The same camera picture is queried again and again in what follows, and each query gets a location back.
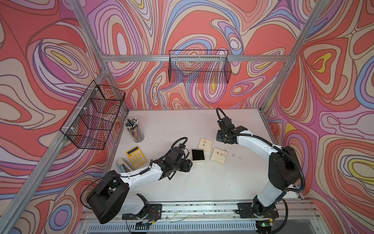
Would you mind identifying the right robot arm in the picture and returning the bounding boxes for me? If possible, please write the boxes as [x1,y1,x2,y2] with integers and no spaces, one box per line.
[216,116,306,217]

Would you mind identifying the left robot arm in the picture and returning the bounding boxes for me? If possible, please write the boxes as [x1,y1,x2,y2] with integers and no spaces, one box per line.
[86,143,193,224]

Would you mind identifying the cream lotus box far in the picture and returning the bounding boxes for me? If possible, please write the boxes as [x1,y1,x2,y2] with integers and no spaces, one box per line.
[198,138,213,153]

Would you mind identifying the yellow calculator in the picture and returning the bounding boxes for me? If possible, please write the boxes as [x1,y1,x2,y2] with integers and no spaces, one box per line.
[126,146,147,169]

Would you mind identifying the cup of coloured pencils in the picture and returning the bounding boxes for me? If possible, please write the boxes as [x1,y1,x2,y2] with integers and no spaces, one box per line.
[124,118,144,143]

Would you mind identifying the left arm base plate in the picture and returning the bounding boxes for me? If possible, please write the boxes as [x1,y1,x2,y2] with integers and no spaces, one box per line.
[122,203,162,221]

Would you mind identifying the back wire basket black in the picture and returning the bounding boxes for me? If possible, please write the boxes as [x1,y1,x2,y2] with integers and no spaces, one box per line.
[168,49,232,84]

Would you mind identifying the wire basket black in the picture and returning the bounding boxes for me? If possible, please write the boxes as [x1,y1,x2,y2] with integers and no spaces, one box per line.
[60,81,126,150]
[168,49,232,84]

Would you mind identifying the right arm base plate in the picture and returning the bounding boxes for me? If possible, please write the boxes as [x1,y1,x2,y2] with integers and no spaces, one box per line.
[235,202,279,219]

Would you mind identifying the left wire basket black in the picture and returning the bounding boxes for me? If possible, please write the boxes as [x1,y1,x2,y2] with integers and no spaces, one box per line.
[60,81,126,150]

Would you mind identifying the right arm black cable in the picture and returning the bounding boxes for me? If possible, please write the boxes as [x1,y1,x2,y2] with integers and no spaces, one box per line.
[216,107,306,234]

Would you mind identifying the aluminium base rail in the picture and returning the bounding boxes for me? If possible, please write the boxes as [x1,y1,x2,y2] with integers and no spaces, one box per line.
[74,199,329,234]

